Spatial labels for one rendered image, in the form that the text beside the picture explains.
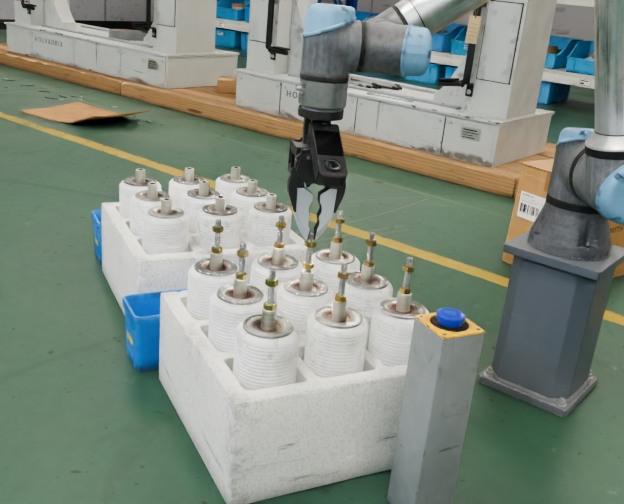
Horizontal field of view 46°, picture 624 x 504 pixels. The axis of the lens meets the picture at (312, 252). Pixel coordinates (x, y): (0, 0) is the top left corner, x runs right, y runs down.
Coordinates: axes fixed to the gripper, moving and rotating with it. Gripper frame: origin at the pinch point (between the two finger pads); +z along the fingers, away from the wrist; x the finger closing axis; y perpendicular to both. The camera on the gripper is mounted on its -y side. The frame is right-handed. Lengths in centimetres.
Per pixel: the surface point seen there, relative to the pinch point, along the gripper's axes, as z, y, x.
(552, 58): 2, 395, -262
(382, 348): 15.4, -11.0, -10.7
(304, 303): 10.7, -3.9, 1.1
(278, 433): 23.4, -21.3, 7.3
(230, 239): 15.1, 37.9, 8.5
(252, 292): 9.8, -1.7, 9.4
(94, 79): 30, 347, 55
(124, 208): 16, 59, 31
